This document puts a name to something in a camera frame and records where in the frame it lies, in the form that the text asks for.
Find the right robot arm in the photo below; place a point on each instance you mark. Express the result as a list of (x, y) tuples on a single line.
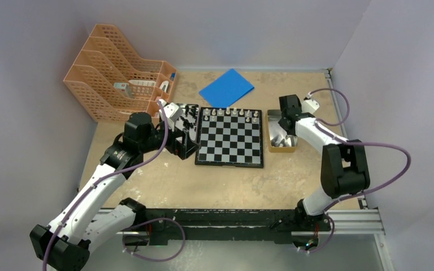
[(344, 169)]

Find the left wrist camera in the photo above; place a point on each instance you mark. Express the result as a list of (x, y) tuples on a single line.
[(171, 111)]

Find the black mounting rail base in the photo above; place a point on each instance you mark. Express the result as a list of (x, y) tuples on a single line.
[(281, 226)]

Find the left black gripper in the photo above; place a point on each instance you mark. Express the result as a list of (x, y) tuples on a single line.
[(183, 148)]

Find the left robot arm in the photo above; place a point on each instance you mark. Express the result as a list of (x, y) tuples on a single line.
[(68, 240)]

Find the silver tin with black pieces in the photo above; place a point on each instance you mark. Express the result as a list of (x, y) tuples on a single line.
[(188, 118)]

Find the black and white chessboard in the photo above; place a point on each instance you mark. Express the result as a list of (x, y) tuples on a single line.
[(230, 141)]

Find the orange mesh file organizer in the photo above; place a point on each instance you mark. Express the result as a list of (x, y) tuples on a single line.
[(111, 81)]

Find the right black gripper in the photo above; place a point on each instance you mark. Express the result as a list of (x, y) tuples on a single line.
[(280, 122)]

